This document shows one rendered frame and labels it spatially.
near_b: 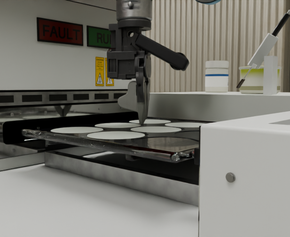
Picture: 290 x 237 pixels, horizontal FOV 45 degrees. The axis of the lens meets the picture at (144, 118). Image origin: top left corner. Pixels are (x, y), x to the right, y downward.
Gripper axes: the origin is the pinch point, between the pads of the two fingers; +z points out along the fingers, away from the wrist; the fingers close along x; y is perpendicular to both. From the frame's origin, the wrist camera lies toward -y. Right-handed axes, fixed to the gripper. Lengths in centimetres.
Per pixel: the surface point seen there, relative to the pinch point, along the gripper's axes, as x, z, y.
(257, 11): -197, -61, -49
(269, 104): -5.0, -2.9, -26.2
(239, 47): -221, -38, -39
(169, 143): 21.5, 1.7, -7.5
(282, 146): 54, -3, -17
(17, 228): 37.0, 9.6, 8.5
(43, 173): 12.4, 9.5, 17.2
